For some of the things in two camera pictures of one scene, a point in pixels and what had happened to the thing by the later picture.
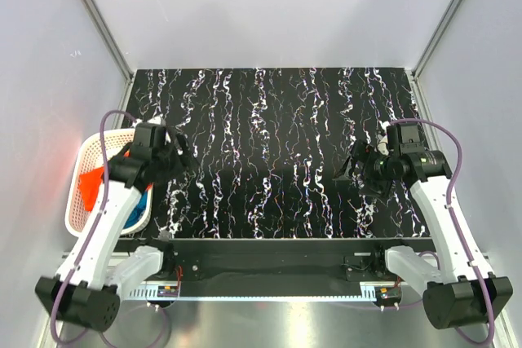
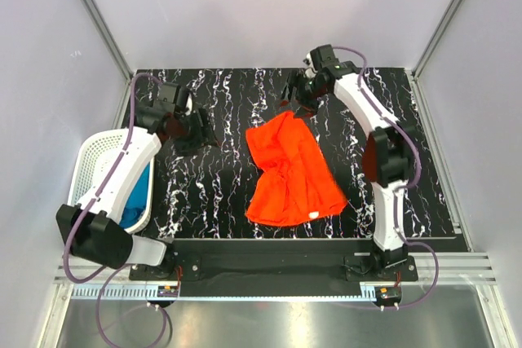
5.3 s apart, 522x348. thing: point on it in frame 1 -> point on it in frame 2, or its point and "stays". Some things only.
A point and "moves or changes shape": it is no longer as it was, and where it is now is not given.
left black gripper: x=180 y=166 -> x=205 y=135
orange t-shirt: x=90 y=182 moves or changes shape
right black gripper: x=364 y=153 -> x=295 y=81
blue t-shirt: x=138 y=211 stays
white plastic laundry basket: x=88 y=156 stays
